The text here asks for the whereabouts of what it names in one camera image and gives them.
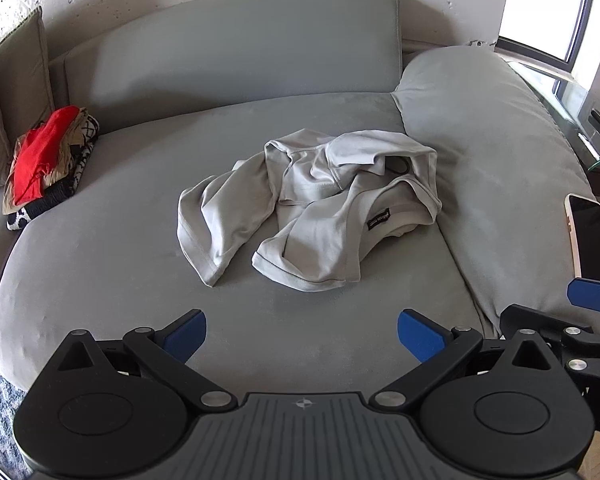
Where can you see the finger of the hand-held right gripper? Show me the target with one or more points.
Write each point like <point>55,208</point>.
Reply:
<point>560,325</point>
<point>595,296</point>

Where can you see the grey sofa backrest cushion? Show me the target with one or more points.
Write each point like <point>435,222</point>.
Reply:
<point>240,50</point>

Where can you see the beige cloth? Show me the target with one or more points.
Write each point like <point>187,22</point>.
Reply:
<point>61,164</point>

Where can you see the grey sofa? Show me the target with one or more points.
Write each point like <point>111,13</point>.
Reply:
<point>130,270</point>

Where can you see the red cloth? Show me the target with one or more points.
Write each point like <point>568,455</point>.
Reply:
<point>40,150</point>

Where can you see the smartphone with cream case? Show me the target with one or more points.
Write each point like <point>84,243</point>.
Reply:
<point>592,240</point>

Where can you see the light grey t-shirt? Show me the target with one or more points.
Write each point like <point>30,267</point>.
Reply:
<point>320,220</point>

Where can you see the blue patterned rug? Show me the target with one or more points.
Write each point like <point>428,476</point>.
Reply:
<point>0,410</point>

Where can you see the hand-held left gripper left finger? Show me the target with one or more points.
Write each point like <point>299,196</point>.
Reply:
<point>187,334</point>

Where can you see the window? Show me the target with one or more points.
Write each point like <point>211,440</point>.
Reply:
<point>535,10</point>

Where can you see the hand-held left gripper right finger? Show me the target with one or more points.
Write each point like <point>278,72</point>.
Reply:
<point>422,334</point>

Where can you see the stack of folded clothes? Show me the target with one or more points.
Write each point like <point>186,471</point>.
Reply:
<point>19,217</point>

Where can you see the glass side table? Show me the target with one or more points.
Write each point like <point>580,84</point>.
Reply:
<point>575,105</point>

